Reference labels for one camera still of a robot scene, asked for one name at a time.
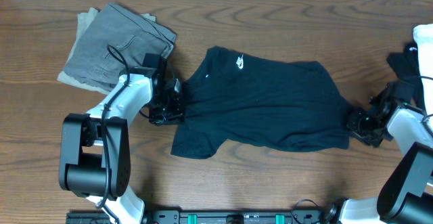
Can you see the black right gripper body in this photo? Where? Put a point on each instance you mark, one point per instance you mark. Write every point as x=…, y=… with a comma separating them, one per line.
x=365, y=127

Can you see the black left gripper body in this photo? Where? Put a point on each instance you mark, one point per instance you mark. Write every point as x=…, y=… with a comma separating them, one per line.
x=168, y=110

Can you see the black t-shirt white logo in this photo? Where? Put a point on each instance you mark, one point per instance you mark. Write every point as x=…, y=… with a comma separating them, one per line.
x=290, y=107

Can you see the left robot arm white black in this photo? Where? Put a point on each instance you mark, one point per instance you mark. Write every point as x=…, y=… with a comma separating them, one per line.
x=95, y=155

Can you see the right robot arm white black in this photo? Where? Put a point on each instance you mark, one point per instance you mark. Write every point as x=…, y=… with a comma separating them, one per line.
x=403, y=198

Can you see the folded grey shorts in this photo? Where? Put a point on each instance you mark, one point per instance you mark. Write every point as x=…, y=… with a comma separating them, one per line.
x=115, y=41

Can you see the folded beige garment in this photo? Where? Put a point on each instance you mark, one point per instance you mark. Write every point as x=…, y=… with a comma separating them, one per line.
x=83, y=24

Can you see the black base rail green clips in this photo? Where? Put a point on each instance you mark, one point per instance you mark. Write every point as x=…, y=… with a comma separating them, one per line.
x=299, y=214

